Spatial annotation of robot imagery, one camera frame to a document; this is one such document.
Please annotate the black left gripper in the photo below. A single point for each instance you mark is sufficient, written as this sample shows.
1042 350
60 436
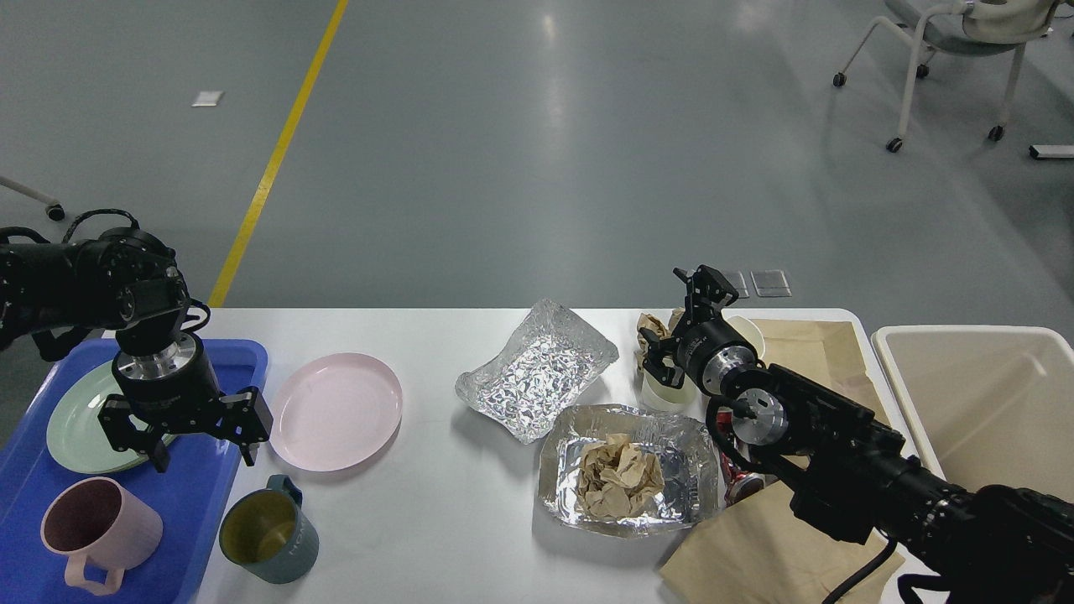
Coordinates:
177 391

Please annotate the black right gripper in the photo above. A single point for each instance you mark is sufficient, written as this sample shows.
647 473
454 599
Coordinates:
703 347

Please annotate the dark teal mug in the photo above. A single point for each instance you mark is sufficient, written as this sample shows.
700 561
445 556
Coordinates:
268 534

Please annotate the pink plate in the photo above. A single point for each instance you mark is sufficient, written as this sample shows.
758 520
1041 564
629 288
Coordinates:
336 412

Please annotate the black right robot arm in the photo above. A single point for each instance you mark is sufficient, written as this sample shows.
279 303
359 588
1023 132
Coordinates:
846 471

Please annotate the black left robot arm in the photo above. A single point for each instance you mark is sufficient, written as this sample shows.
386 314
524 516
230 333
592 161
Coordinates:
127 281

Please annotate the small crumpled brown paper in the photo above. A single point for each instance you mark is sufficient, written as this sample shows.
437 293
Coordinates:
657 326

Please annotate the white paper cup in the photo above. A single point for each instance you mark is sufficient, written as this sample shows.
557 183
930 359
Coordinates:
666 399
750 332

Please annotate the blue plastic tray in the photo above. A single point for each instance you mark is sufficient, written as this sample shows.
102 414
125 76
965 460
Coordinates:
189 497

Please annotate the silver floor outlet plates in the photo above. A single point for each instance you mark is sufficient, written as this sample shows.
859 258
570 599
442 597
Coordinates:
759 283

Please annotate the green plate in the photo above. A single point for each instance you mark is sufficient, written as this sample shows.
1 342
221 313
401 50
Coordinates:
74 437

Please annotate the pink mug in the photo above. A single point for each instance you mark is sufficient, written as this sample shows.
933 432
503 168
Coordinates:
103 530

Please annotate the empty crumpled foil tray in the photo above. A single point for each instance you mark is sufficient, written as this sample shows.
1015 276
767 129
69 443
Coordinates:
548 361

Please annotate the foil tray with paper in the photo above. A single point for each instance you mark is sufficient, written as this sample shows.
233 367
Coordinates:
682 445

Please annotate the crumpled brown paper ball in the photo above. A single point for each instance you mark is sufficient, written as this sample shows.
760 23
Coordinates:
617 479

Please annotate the crushed red soda can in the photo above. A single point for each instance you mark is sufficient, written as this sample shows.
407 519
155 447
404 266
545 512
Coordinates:
739 483

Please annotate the grey office chair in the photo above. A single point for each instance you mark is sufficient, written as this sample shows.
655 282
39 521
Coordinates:
53 209

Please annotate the brown paper bag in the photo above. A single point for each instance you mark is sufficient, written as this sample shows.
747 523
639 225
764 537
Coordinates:
756 551

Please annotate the white floor tag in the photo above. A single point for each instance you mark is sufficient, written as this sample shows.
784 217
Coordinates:
205 99

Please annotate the beige plastic bin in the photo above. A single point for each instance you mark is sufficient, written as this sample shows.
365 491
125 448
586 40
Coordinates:
985 404

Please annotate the white object at right edge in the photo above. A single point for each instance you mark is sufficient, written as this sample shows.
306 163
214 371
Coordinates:
1051 151

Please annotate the grey chair in background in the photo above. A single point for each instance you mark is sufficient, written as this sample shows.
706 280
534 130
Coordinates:
958 28

